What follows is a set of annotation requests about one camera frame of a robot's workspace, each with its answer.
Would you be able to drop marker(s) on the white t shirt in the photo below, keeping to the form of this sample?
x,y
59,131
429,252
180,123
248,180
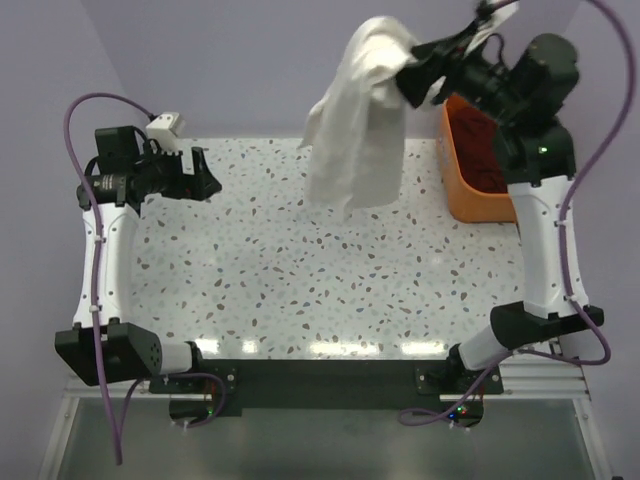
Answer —
x,y
356,131

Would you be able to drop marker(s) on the orange plastic basket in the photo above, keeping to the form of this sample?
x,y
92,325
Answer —
x,y
466,204

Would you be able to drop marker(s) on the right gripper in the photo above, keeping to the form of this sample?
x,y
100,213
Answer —
x,y
445,61

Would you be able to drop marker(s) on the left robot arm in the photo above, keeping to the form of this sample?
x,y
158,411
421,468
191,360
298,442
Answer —
x,y
104,344

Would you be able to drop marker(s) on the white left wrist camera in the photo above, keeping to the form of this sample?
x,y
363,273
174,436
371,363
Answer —
x,y
166,129

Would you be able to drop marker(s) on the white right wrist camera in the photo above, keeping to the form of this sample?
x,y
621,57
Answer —
x,y
489,16

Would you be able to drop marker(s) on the dark red t shirt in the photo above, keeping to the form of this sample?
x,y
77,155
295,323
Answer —
x,y
473,134

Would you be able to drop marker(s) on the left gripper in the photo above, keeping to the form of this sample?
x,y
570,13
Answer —
x,y
194,173

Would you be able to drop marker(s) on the aluminium frame rail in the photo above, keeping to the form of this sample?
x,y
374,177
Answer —
x,y
338,420

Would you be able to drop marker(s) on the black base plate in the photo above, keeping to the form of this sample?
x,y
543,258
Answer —
x,y
228,387

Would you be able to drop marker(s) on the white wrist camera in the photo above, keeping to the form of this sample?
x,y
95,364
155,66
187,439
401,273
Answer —
x,y
489,16
166,129

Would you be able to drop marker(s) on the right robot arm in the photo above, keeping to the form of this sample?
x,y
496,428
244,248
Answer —
x,y
535,155

